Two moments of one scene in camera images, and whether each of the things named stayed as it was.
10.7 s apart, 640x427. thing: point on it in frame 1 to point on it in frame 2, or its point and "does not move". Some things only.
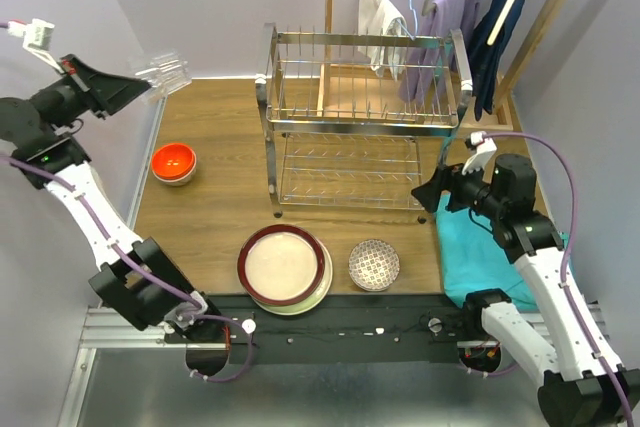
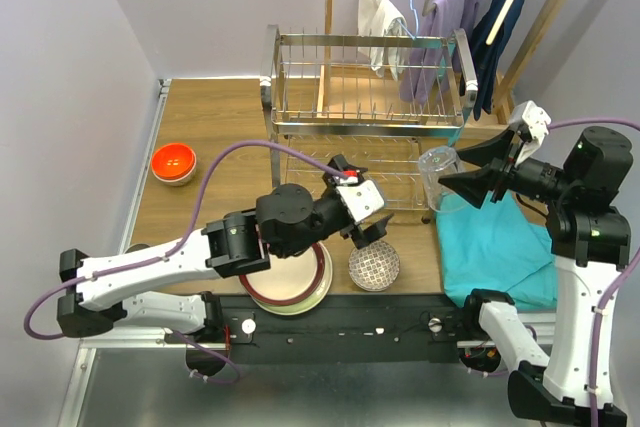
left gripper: x=83 y=88 to x=357 y=233
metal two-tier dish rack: x=356 y=121 does not move
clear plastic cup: x=167 y=73 to x=437 y=163
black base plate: x=400 y=328 does not move
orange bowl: x=174 y=164 does not move
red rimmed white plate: x=281 y=265 does not move
